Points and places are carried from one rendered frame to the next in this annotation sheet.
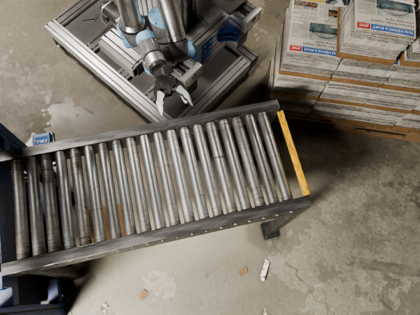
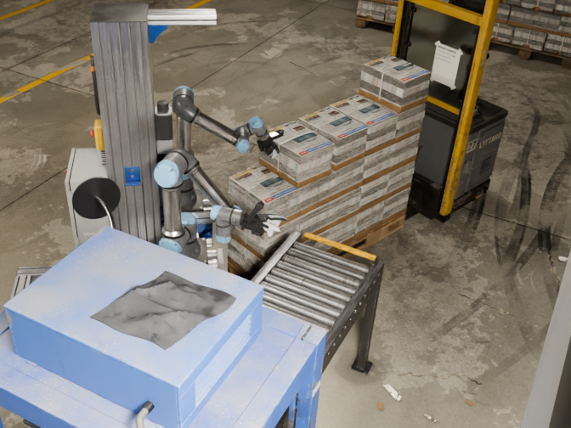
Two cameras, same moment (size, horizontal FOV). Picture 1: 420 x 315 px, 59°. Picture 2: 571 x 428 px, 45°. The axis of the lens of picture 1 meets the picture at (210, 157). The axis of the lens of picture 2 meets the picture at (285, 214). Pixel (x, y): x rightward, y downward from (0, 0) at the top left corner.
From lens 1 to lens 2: 242 cm
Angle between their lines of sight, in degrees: 43
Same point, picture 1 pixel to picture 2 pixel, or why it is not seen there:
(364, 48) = (311, 170)
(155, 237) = (329, 343)
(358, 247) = (425, 325)
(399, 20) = (317, 141)
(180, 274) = not seen: outside the picture
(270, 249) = (377, 376)
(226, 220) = (353, 303)
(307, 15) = (252, 181)
